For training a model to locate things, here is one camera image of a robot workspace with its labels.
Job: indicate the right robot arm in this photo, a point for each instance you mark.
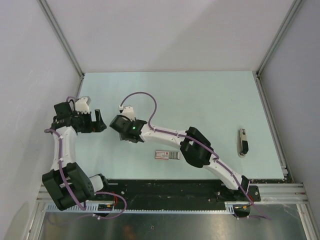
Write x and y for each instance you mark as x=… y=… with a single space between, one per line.
x=194 y=146

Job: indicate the left aluminium corner post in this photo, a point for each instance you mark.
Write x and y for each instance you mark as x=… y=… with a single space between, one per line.
x=48 y=13

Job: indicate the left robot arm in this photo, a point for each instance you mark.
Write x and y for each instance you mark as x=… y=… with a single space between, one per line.
x=66 y=183

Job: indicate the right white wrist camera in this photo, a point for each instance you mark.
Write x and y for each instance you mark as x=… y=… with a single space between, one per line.
x=127 y=111

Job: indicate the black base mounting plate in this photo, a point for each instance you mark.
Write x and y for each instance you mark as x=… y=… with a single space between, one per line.
x=174 y=194

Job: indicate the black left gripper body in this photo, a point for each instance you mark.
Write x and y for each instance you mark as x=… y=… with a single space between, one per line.
x=84 y=121

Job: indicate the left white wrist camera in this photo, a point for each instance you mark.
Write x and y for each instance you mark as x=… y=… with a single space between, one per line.
x=82 y=105

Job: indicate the aluminium corner post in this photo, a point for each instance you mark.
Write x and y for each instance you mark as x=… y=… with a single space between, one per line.
x=279 y=36
x=48 y=13

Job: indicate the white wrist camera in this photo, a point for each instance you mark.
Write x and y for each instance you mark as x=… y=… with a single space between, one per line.
x=82 y=105
x=127 y=111

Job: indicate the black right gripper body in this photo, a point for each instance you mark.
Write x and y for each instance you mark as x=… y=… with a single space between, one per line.
x=124 y=137

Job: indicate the grey slotted cable duct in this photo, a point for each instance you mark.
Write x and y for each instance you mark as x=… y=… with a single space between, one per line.
x=106 y=208

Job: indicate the right aluminium corner post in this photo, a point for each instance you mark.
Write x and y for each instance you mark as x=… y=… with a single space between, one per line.
x=279 y=36

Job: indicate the red white staple box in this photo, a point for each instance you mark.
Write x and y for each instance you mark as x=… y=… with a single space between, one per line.
x=167 y=155

